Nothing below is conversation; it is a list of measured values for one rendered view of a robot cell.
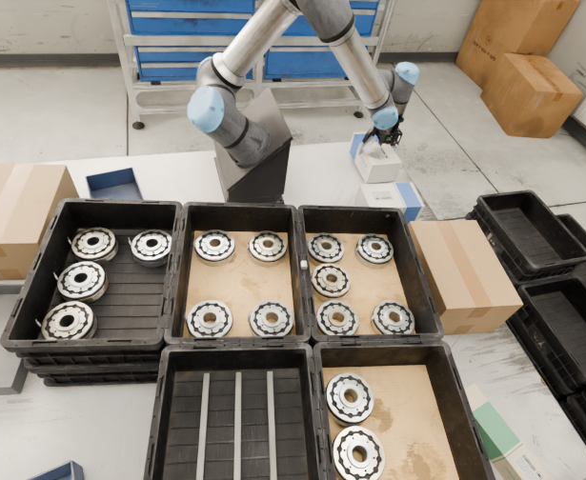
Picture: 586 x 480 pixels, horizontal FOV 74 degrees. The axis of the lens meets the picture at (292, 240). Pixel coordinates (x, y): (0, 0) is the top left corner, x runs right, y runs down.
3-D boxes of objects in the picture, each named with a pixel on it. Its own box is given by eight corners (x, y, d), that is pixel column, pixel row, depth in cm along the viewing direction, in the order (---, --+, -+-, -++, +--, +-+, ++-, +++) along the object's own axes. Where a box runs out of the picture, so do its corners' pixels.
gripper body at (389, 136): (378, 148, 139) (389, 118, 129) (370, 133, 144) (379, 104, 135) (398, 147, 141) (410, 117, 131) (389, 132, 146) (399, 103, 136)
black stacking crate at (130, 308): (75, 229, 107) (62, 199, 98) (187, 230, 111) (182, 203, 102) (23, 370, 82) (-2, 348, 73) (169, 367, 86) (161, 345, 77)
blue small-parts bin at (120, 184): (90, 191, 131) (84, 175, 126) (136, 182, 136) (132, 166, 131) (100, 233, 120) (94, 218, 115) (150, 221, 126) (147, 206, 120)
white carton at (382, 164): (348, 150, 159) (353, 131, 152) (374, 149, 162) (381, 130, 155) (366, 184, 147) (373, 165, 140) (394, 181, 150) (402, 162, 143)
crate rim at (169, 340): (184, 207, 104) (183, 200, 102) (295, 210, 108) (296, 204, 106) (164, 350, 78) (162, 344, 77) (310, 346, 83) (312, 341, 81)
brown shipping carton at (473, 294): (493, 331, 114) (524, 304, 102) (423, 337, 110) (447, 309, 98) (454, 251, 133) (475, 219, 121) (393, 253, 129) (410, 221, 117)
